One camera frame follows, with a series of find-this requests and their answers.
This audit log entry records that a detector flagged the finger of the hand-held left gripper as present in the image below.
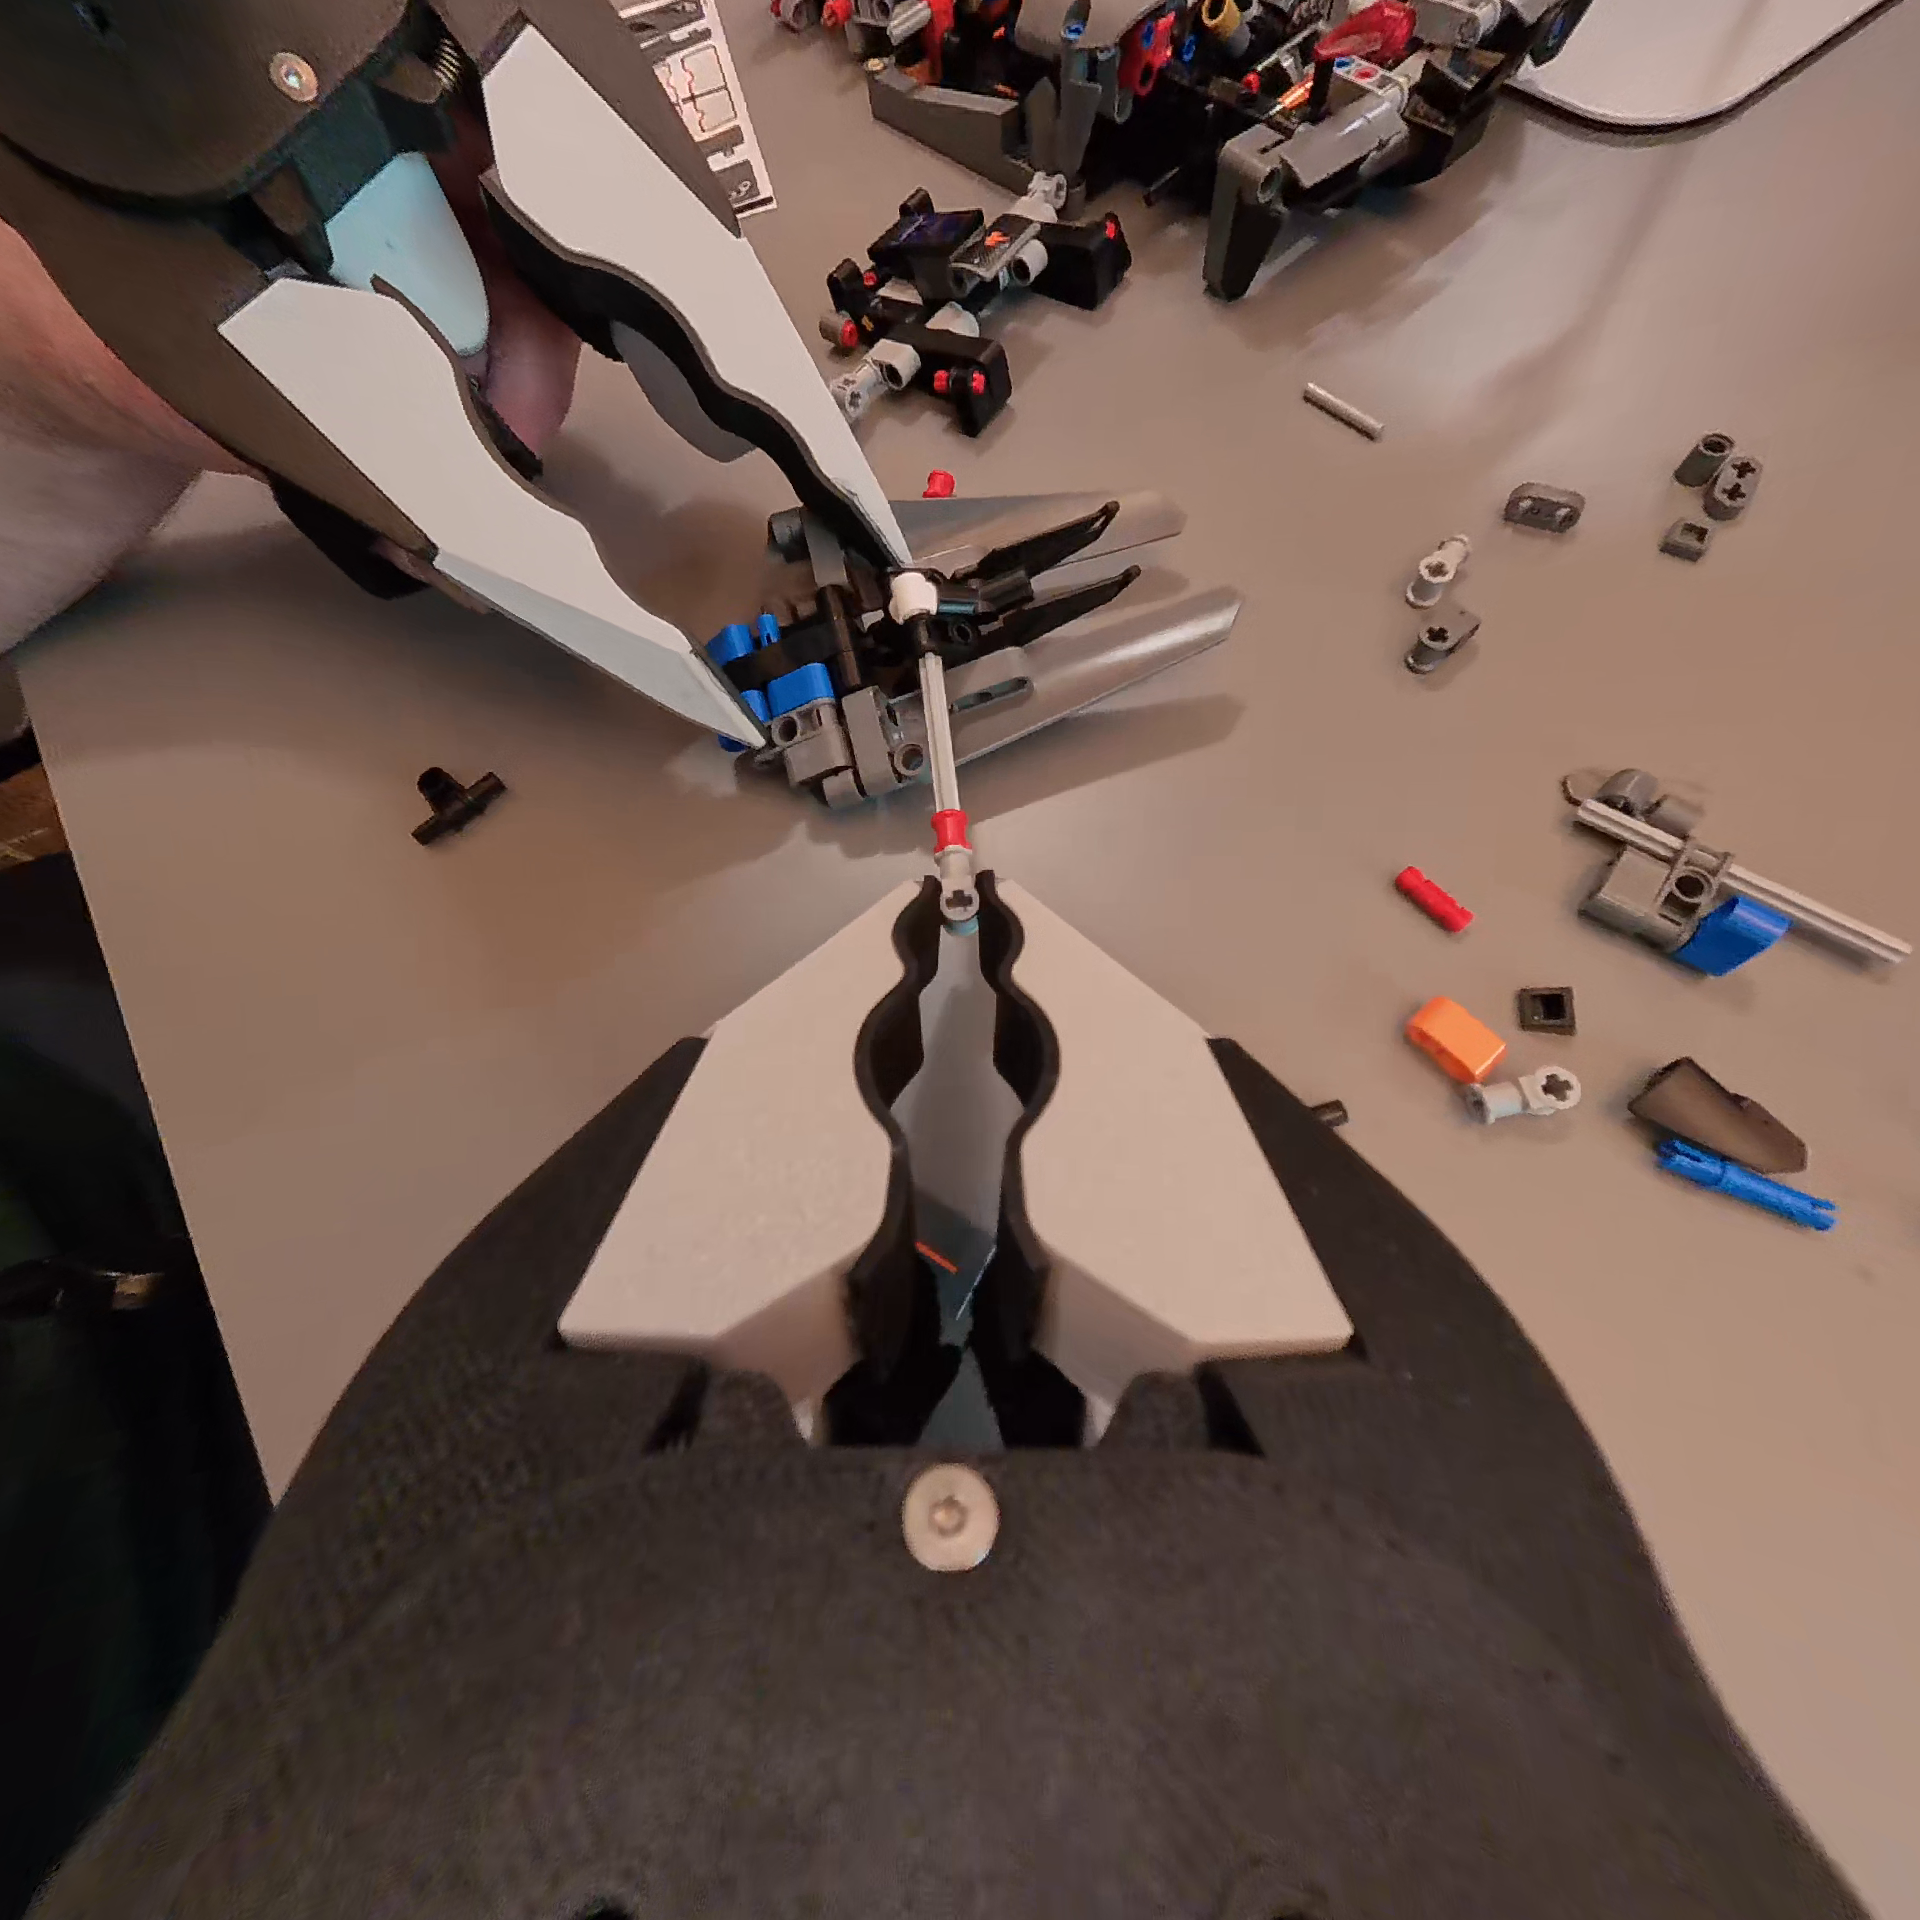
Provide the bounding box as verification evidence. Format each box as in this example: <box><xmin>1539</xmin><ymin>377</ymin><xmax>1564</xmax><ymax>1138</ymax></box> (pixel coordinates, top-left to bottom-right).
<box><xmin>215</xmin><ymin>278</ymin><xmax>772</xmax><ymax>752</ymax></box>
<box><xmin>481</xmin><ymin>24</ymin><xmax>917</xmax><ymax>571</ymax></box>

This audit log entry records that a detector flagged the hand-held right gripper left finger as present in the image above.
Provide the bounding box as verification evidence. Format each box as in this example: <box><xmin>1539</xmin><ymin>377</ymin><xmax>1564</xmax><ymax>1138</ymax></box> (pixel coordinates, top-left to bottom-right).
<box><xmin>559</xmin><ymin>877</ymin><xmax>966</xmax><ymax>1450</ymax></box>

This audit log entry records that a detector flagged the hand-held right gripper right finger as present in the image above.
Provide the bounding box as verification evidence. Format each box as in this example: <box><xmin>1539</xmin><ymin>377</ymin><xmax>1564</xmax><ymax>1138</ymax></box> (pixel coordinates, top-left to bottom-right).
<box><xmin>966</xmin><ymin>872</ymin><xmax>1354</xmax><ymax>1450</ymax></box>

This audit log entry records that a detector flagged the metal axle with red bush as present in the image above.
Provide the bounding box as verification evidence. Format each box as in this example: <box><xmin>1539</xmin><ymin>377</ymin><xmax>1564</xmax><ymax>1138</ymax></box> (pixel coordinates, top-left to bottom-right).
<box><xmin>911</xmin><ymin>615</ymin><xmax>982</xmax><ymax>924</ymax></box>

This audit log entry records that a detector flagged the grey black lego subassembly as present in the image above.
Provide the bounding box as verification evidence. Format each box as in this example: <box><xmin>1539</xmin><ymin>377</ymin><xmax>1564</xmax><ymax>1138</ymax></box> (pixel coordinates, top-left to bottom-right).
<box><xmin>702</xmin><ymin>485</ymin><xmax>1247</xmax><ymax>813</ymax></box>

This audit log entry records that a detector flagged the person's left forearm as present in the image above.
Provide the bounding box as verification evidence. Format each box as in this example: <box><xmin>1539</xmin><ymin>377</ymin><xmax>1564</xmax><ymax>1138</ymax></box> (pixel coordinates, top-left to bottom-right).
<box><xmin>0</xmin><ymin>226</ymin><xmax>277</xmax><ymax>657</ymax></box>

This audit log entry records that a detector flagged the lego sticker sheet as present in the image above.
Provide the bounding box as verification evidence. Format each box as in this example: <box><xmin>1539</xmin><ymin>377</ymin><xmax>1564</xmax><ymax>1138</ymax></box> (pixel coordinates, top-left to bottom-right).
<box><xmin>614</xmin><ymin>0</ymin><xmax>781</xmax><ymax>220</ymax></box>

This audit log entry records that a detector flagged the black grey lego module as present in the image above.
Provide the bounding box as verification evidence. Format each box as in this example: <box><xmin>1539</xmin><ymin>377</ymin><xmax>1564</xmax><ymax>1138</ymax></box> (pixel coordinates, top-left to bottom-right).
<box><xmin>816</xmin><ymin>187</ymin><xmax>1133</xmax><ymax>441</ymax></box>

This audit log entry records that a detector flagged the orange lego piece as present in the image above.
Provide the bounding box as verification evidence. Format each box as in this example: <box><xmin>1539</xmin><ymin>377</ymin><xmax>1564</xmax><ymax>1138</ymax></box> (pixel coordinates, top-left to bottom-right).
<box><xmin>1403</xmin><ymin>995</ymin><xmax>1509</xmax><ymax>1085</ymax></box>

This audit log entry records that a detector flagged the black T-shaped lego pin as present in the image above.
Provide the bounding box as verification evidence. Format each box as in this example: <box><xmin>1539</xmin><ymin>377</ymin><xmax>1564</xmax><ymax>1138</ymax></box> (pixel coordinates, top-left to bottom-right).
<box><xmin>409</xmin><ymin>764</ymin><xmax>507</xmax><ymax>847</ymax></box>

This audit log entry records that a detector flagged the small light grey lego connector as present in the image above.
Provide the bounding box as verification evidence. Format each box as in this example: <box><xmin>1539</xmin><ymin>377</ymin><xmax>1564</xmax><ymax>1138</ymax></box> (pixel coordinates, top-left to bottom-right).
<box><xmin>1464</xmin><ymin>1063</ymin><xmax>1583</xmax><ymax>1128</ymax></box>

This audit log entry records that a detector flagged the black curved lego panel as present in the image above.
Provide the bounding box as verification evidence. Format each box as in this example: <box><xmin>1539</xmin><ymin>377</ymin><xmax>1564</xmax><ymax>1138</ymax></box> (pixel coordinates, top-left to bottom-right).
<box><xmin>1628</xmin><ymin>1059</ymin><xmax>1809</xmax><ymax>1177</ymax></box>

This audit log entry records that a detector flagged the partly built lego car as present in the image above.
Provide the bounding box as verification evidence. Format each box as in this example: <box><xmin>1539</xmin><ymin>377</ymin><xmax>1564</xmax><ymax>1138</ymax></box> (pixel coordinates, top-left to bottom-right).
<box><xmin>772</xmin><ymin>0</ymin><xmax>1600</xmax><ymax>300</ymax></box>

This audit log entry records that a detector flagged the blue lego piece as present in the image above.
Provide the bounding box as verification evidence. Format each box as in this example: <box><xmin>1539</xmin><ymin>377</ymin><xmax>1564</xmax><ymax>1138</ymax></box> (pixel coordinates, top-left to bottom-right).
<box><xmin>1656</xmin><ymin>1138</ymin><xmax>1839</xmax><ymax>1233</ymax></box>

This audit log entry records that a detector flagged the dark grey lego liftarm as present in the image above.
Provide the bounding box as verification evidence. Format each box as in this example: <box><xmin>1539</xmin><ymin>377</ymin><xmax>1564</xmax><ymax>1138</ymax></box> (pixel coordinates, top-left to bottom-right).
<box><xmin>1671</xmin><ymin>432</ymin><xmax>1764</xmax><ymax>522</ymax></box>

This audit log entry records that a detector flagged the person's left hand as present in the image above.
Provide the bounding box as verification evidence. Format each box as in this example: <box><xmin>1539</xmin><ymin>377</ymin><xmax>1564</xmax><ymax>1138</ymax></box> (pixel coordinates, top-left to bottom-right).
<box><xmin>478</xmin><ymin>285</ymin><xmax>588</xmax><ymax>460</ymax></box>

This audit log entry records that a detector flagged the dark tile with orange stripe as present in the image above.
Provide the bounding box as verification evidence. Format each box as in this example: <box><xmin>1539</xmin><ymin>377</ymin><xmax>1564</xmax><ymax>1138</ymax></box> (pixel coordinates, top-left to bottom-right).
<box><xmin>908</xmin><ymin>1193</ymin><xmax>1000</xmax><ymax>1353</ymax></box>

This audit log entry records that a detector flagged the person's green shirt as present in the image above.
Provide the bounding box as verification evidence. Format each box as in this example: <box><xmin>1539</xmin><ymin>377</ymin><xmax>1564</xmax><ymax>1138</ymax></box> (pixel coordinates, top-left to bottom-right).
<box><xmin>0</xmin><ymin>717</ymin><xmax>277</xmax><ymax>1920</ymax></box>

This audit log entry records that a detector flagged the grey lego frame assembly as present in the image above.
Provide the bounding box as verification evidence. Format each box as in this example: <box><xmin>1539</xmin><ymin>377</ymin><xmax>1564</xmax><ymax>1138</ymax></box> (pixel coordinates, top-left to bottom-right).
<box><xmin>1561</xmin><ymin>764</ymin><xmax>1915</xmax><ymax>978</ymax></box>

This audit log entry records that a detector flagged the black drawstring cord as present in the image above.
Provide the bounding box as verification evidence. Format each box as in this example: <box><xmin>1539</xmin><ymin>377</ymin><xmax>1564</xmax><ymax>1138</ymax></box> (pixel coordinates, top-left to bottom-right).
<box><xmin>0</xmin><ymin>1260</ymin><xmax>167</xmax><ymax>1314</ymax></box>

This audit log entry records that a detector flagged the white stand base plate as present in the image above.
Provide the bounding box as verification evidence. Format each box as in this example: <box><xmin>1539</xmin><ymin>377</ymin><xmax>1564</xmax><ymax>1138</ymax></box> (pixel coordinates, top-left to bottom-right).
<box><xmin>1498</xmin><ymin>0</ymin><xmax>1902</xmax><ymax>130</ymax></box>

